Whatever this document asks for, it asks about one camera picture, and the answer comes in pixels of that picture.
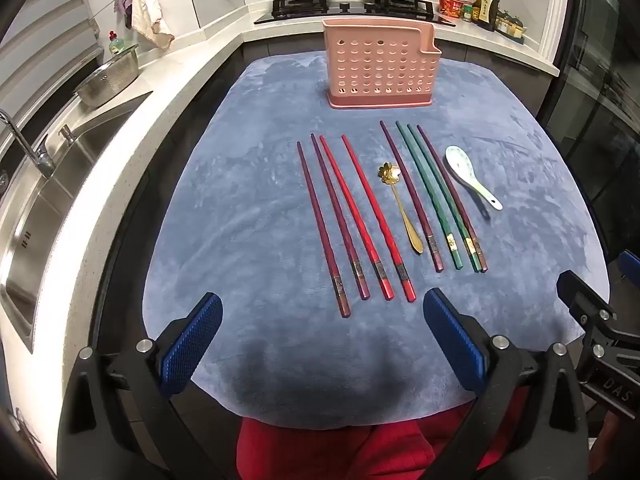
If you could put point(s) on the dark glass door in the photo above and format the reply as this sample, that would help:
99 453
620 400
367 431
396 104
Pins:
600 85

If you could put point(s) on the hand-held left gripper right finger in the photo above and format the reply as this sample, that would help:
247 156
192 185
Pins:
456 342

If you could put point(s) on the white ceramic soup spoon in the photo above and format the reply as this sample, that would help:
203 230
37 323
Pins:
457 160

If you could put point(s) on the green dish soap bottle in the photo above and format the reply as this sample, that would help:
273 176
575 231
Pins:
117 45

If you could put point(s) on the stainless steel sink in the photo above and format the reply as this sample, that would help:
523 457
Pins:
60 200

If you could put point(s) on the steel colander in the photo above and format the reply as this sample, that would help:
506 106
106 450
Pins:
107 80

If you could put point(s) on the white window blind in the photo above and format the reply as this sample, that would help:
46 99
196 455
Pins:
45 25

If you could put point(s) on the small green-cap jar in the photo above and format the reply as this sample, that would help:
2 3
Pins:
467 14

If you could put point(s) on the red chopstick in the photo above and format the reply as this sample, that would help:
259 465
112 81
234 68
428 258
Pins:
374 210
352 210

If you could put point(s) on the sink soap dispenser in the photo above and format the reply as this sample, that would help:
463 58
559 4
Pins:
67 134

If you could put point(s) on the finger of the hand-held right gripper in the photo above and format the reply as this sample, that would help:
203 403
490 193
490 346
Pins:
582 300
630 265

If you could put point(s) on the person's red clothing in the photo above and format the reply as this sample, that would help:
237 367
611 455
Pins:
350 455

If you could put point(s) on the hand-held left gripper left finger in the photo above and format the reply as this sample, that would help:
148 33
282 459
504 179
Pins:
192 342

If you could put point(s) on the green chopstick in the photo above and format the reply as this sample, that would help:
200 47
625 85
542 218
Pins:
442 195
428 195

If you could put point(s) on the red seasoning jar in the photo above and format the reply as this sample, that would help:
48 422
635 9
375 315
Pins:
450 7

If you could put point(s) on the dark soy sauce bottle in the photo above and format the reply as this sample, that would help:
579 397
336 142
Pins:
486 7

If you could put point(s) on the black gas stove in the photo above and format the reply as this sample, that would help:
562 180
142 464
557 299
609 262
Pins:
310 12

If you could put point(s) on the chrome faucet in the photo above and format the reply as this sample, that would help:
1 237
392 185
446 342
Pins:
40 157

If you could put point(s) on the gold flower spoon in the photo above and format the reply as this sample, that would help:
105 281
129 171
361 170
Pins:
387 172

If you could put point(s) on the maroon chopstick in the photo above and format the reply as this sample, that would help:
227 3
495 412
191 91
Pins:
450 195
410 195
320 225
336 210

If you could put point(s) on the white hanging cloth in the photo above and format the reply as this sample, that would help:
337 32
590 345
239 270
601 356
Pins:
150 5

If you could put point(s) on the blue plush table cloth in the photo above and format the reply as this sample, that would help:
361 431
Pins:
250 210

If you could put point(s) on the set of small condiment jars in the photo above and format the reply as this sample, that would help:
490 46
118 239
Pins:
510 27

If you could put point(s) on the pink perforated utensil holder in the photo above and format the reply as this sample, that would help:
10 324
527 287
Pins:
380 70

